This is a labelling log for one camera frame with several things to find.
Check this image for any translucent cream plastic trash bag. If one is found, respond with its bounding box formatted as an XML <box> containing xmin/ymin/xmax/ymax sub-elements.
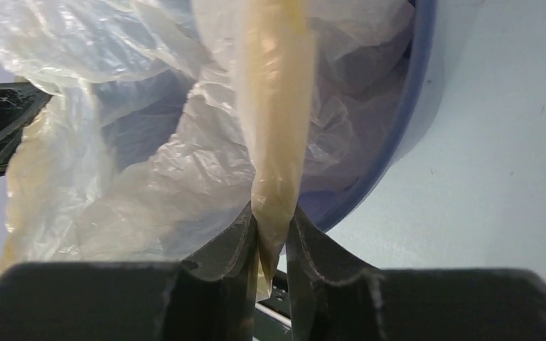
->
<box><xmin>0</xmin><ymin>1</ymin><xmax>415</xmax><ymax>273</ymax></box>

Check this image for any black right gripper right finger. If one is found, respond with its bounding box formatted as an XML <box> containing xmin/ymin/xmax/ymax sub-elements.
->
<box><xmin>286</xmin><ymin>209</ymin><xmax>546</xmax><ymax>340</ymax></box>

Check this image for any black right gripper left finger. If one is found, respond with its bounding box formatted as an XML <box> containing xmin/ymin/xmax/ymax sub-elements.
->
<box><xmin>0</xmin><ymin>207</ymin><xmax>258</xmax><ymax>340</ymax></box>

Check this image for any blue plastic trash bin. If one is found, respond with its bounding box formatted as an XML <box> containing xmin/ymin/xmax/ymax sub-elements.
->
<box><xmin>299</xmin><ymin>1</ymin><xmax>447</xmax><ymax>232</ymax></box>

